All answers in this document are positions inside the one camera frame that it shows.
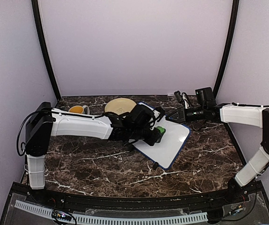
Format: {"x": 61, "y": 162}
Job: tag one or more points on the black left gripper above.
{"x": 151, "y": 140}

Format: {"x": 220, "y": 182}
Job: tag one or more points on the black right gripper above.
{"x": 181, "y": 115}

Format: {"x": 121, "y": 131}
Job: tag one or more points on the green black whiteboard eraser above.
{"x": 160, "y": 132}

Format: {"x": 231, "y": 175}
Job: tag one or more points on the blue framed whiteboard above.
{"x": 172, "y": 142}

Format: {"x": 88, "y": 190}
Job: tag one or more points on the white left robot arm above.
{"x": 39, "y": 126}

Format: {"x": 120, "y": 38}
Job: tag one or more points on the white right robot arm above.
{"x": 250, "y": 124}

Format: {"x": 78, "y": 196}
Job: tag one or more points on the cream ceramic plate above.
{"x": 120, "y": 105}

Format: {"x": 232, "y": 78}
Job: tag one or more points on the patterned white mug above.
{"x": 80, "y": 109}

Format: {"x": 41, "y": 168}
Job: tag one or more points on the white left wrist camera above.
{"x": 159, "y": 113}

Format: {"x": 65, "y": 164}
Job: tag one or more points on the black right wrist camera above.
{"x": 205, "y": 97}

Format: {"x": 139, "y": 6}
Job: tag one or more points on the white cable duct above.
{"x": 114, "y": 217}

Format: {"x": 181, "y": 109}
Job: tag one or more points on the black front rail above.
{"x": 65, "y": 201}

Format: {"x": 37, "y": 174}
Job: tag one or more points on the black right corner post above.
{"x": 227, "y": 47}

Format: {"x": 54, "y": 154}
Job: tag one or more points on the black corner post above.
{"x": 227, "y": 47}
{"x": 44, "y": 50}

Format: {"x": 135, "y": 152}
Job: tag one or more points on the black left corner post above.
{"x": 44, "y": 50}

